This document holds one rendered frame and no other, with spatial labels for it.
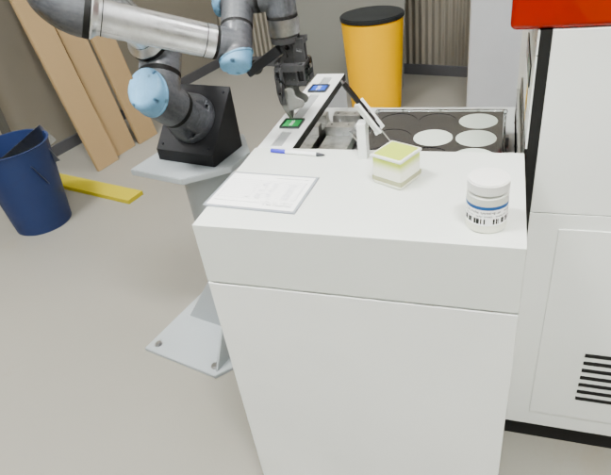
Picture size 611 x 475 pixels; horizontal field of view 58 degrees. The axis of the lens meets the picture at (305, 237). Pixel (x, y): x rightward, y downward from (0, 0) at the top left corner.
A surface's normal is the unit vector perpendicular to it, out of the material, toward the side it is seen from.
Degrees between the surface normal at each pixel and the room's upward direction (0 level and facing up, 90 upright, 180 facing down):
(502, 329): 90
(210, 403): 0
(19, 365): 0
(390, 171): 90
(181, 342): 0
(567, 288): 90
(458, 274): 90
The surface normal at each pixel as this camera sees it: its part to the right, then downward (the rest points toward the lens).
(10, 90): 0.86, 0.19
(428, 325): -0.29, 0.57
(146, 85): -0.41, -0.04
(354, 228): -0.12, -0.82
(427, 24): -0.50, 0.54
